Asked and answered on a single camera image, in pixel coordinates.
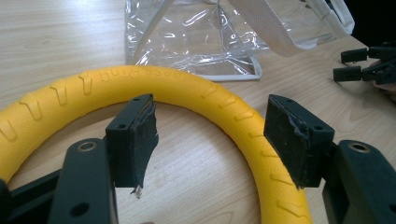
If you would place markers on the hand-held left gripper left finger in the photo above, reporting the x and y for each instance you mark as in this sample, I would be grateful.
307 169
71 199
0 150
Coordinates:
126 149

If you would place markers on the clear plastic bag white trim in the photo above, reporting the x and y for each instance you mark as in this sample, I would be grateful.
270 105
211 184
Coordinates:
199 37

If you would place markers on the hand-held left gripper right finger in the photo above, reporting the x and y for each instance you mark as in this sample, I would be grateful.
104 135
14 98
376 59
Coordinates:
289 146

